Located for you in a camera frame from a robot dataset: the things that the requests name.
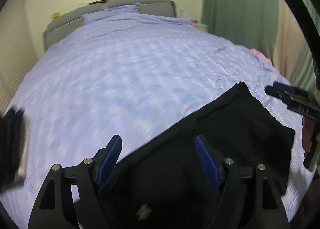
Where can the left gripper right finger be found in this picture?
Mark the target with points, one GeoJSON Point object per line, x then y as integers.
{"type": "Point", "coordinates": [211, 161]}

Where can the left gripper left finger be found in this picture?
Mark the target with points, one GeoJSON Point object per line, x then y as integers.
{"type": "Point", "coordinates": [105, 161]}

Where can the black pants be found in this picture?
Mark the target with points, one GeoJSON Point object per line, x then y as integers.
{"type": "Point", "coordinates": [162, 184]}

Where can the person's right hand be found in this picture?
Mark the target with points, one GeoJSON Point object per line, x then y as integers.
{"type": "Point", "coordinates": [307, 133]}

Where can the pink blanket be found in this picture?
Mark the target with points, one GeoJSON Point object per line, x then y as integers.
{"type": "Point", "coordinates": [261, 56]}

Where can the beige curtain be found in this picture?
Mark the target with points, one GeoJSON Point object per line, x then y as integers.
{"type": "Point", "coordinates": [289, 42]}

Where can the purple floral bed cover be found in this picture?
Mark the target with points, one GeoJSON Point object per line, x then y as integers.
{"type": "Point", "coordinates": [133, 75]}

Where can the dark folded clothes stack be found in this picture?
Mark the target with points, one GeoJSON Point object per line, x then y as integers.
{"type": "Point", "coordinates": [14, 147]}

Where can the green curtain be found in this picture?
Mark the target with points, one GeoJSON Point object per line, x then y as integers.
{"type": "Point", "coordinates": [251, 23]}

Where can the white nightstand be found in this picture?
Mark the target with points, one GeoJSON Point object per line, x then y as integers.
{"type": "Point", "coordinates": [201, 27]}

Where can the beige louvered wardrobe door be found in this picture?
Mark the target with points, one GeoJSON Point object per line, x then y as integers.
{"type": "Point", "coordinates": [17, 54]}

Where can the purple striped pillow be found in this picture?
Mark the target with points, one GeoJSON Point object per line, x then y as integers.
{"type": "Point", "coordinates": [110, 13]}

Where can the yellow toy on headboard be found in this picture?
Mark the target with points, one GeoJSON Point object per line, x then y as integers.
{"type": "Point", "coordinates": [55, 15]}

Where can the grey upholstered headboard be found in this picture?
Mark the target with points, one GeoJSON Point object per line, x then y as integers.
{"type": "Point", "coordinates": [65, 24]}

